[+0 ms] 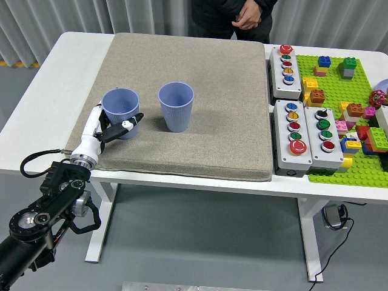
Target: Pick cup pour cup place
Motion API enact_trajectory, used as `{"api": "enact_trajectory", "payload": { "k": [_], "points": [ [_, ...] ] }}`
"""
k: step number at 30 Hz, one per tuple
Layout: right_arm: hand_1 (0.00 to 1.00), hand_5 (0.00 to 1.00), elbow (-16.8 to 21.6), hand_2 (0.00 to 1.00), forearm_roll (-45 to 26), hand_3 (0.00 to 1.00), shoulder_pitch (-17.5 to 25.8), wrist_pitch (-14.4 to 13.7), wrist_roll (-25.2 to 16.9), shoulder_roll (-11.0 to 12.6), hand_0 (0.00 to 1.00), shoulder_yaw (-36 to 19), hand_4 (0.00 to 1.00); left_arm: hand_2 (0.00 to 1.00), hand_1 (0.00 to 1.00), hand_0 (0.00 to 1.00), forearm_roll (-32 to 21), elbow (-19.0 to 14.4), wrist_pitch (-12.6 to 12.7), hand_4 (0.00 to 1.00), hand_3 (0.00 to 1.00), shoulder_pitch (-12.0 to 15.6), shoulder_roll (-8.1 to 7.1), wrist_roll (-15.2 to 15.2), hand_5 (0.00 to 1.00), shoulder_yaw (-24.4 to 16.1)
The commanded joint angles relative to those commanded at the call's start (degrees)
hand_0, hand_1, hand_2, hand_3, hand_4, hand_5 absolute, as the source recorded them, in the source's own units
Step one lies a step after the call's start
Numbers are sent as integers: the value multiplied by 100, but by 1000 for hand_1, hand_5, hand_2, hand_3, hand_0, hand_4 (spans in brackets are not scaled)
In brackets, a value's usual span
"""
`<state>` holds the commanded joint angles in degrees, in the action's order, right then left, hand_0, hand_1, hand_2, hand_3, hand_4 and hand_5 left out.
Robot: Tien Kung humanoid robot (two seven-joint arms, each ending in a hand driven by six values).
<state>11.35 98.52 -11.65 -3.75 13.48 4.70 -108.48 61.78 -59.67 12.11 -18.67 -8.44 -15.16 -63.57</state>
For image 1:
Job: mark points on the brown toy brick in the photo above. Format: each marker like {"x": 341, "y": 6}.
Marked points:
{"x": 317, "y": 97}
{"x": 355, "y": 109}

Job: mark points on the person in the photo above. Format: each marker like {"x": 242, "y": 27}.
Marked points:
{"x": 209, "y": 18}

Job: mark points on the white box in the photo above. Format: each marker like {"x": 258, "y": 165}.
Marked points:
{"x": 383, "y": 121}

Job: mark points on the grey-brown mat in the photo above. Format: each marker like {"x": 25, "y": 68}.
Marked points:
{"x": 212, "y": 106}

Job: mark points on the blue and yellow toy brick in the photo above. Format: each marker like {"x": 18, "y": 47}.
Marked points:
{"x": 351, "y": 145}

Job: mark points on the magenta toy brick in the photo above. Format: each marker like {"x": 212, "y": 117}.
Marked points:
{"x": 369, "y": 112}

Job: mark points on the green brick baseplate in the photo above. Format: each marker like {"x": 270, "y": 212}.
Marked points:
{"x": 333, "y": 91}

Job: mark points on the pink toy brick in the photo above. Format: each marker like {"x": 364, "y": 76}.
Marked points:
{"x": 341, "y": 125}
{"x": 319, "y": 72}

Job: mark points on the grey toy brick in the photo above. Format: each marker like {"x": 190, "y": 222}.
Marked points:
{"x": 348, "y": 74}

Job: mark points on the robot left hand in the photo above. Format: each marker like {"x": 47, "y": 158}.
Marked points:
{"x": 88, "y": 139}

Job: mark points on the blue ribbed cup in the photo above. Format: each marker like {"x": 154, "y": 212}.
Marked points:
{"x": 175, "y": 115}
{"x": 121, "y": 103}

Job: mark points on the white table leg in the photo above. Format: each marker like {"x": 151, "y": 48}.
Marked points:
{"x": 309, "y": 242}
{"x": 101, "y": 224}

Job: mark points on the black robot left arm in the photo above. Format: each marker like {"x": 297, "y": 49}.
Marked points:
{"x": 57, "y": 188}

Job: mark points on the person's hand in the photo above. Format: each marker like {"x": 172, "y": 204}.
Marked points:
{"x": 250, "y": 16}

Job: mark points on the white pleated curtain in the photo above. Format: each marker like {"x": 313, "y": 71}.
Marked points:
{"x": 60, "y": 15}

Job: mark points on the grey five-button control box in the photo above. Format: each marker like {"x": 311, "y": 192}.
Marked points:
{"x": 283, "y": 145}
{"x": 280, "y": 78}

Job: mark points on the grey power adapter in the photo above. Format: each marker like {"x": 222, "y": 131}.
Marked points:
{"x": 333, "y": 216}

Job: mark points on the lavender plate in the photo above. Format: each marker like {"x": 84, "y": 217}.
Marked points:
{"x": 383, "y": 86}

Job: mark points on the red toy brick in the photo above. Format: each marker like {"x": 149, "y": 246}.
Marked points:
{"x": 362, "y": 132}

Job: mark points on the grey selector switch control box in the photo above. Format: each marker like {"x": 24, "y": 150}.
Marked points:
{"x": 315, "y": 142}

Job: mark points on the large green toy brick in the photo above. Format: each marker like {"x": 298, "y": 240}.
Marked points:
{"x": 378, "y": 139}

